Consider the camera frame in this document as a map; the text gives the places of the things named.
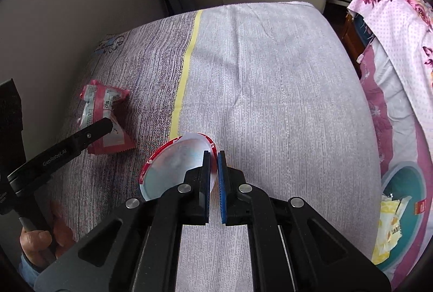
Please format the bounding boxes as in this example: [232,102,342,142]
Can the person's left forearm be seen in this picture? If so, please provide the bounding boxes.
[17,253,44,289]

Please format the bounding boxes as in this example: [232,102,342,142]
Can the wooden bedside cabinet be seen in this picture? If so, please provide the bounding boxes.
[340,13,368,69]

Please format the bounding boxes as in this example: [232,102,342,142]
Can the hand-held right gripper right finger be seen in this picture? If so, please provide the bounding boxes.
[217,150,392,292]

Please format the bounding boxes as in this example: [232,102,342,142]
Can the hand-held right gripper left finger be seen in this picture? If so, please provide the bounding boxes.
[34,150,212,292]

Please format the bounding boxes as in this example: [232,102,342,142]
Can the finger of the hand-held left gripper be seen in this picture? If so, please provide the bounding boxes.
[68,118,114,152]

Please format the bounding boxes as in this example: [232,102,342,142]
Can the teal plastic bin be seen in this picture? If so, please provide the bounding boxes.
[370,162,433,282]

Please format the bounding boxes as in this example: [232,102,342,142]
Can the round clear plastic lid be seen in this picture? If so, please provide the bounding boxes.
[139,132,217,202]

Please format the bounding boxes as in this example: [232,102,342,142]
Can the pink floral quilt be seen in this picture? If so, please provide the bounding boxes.
[347,0,433,282]

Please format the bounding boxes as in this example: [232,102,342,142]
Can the person's left hand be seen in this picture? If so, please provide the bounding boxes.
[18,199,77,267]

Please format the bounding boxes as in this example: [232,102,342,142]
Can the yellow wrapper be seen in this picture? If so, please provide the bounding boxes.
[371,192,413,265]

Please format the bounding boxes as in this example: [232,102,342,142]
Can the red snack packet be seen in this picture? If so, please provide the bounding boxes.
[79,79,137,155]

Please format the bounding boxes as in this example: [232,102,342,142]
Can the grey bed blanket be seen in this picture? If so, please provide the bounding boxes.
[34,1,383,292]

